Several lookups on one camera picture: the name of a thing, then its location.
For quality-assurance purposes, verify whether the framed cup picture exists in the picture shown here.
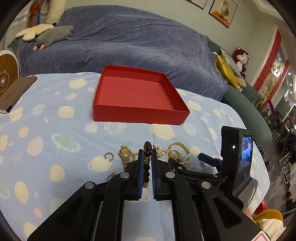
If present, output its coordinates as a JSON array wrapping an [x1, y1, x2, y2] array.
[[209, 0, 238, 28]]

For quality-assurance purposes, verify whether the gold chain bangle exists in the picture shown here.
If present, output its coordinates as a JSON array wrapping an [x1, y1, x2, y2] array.
[[168, 142, 191, 165]]

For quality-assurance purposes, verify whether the grey plush toy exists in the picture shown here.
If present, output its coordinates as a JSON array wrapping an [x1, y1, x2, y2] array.
[[33, 26, 74, 51]]

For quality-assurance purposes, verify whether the operator's hand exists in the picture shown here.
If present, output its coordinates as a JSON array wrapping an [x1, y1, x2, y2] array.
[[243, 208, 254, 221]]

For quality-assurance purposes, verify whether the brown leather case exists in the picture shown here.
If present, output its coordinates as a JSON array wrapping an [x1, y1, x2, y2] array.
[[0, 75, 38, 114]]

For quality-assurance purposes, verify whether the blue sofa blanket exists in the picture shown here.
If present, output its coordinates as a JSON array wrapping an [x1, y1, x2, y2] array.
[[17, 5, 228, 100]]

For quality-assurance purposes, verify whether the white long plush toy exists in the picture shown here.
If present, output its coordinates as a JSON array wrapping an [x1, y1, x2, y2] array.
[[45, 0, 66, 24]]

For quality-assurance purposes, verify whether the blue planet-pattern tablecloth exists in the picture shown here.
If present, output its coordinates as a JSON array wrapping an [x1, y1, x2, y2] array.
[[0, 72, 271, 241]]

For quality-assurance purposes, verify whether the red cardboard tray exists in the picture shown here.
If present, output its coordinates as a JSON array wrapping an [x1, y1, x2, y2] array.
[[93, 65, 190, 125]]

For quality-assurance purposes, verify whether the green sofa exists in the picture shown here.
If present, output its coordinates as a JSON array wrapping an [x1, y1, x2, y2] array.
[[209, 41, 273, 148]]

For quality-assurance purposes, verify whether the gold hoop earring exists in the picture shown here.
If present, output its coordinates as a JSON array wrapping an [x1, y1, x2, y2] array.
[[104, 152, 114, 162]]

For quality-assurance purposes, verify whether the gold wristwatch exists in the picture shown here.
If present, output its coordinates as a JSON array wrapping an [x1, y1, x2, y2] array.
[[118, 145, 132, 170]]

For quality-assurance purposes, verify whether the yellow satin cushion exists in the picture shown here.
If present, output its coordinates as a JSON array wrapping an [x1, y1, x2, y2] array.
[[215, 54, 240, 90]]

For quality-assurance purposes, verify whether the pearl bracelet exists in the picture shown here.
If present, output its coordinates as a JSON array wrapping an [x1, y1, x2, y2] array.
[[155, 146, 170, 159]]

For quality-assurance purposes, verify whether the round wooden white device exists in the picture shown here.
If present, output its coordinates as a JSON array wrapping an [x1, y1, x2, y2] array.
[[0, 50, 20, 96]]

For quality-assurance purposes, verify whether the blue curtain with red bow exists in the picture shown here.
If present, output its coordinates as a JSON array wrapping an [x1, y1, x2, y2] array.
[[28, 0, 50, 27]]

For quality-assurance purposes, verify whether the red monkey plush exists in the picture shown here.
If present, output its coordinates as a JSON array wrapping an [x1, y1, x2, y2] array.
[[232, 48, 250, 79]]

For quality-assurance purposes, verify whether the grey-green cushion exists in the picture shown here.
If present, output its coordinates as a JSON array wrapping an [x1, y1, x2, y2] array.
[[220, 48, 241, 77]]

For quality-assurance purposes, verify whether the daisy flower cushion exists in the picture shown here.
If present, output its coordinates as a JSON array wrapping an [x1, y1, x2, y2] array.
[[15, 24, 54, 42]]

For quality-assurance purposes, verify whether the dark bead bracelet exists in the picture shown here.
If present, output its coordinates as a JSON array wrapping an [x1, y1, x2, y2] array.
[[143, 141, 153, 185]]

